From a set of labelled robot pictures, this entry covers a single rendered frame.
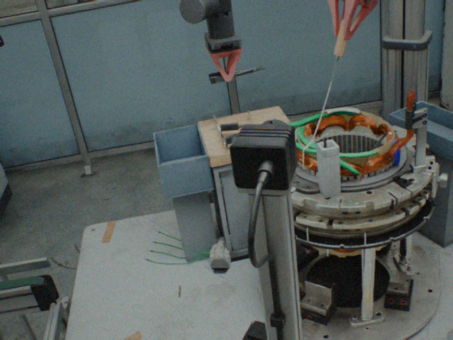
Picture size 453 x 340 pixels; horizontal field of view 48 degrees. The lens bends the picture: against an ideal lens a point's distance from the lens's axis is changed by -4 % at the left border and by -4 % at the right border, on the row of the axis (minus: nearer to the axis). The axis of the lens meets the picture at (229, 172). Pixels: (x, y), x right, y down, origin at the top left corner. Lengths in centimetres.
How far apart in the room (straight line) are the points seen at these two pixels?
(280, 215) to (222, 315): 71
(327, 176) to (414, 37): 60
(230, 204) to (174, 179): 14
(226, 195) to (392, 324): 44
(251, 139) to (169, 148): 87
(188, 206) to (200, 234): 8
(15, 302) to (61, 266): 132
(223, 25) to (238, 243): 49
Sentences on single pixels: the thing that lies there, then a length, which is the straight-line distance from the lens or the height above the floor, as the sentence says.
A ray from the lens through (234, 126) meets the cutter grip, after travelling 115.
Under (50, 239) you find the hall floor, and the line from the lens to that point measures 298.
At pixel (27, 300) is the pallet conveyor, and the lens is 144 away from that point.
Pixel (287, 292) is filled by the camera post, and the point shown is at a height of 124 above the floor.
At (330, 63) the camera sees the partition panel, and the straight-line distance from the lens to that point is 338.
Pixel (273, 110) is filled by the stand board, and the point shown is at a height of 107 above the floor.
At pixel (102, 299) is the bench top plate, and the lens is 125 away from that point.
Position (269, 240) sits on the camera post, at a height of 130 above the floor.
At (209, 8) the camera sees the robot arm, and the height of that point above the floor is 136.
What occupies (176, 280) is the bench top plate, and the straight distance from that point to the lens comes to 123.
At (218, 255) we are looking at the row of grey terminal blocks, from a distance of 121.
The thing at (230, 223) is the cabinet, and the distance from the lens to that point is 119.
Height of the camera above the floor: 158
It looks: 30 degrees down
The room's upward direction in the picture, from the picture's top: 9 degrees counter-clockwise
